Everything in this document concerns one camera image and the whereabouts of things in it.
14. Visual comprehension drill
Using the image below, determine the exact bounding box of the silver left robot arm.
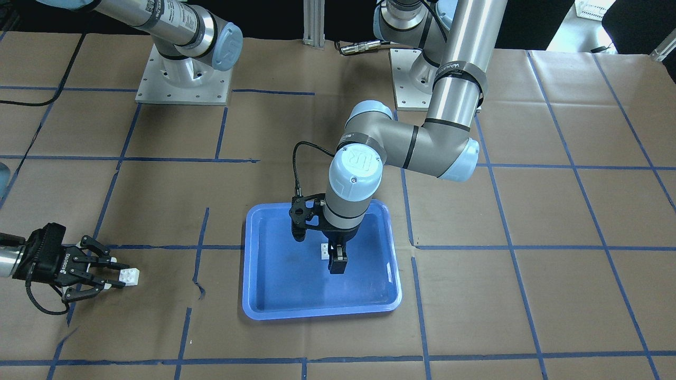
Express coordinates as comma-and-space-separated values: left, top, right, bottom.
323, 1, 507, 274

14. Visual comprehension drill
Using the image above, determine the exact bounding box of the blue plastic tray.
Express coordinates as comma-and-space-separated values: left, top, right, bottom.
242, 199, 402, 320

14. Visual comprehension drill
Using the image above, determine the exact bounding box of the aluminium frame post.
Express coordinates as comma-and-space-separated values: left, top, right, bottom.
302, 0, 325, 50

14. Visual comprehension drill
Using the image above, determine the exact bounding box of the white block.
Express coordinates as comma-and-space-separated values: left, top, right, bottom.
320, 243, 330, 260
118, 268, 140, 287

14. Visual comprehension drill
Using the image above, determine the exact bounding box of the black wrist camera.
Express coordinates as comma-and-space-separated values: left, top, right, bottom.
289, 190, 330, 242

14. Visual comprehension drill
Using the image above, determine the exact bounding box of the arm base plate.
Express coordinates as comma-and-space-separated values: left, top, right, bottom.
135, 46, 233, 106
389, 47, 482, 111

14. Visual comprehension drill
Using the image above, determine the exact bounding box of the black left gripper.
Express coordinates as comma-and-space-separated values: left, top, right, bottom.
320, 224, 360, 274

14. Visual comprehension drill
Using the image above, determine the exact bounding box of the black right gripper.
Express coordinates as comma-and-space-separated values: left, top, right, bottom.
12, 222, 130, 303

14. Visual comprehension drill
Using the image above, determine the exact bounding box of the brown paper table cover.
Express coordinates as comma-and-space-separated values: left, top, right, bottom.
2, 32, 674, 379

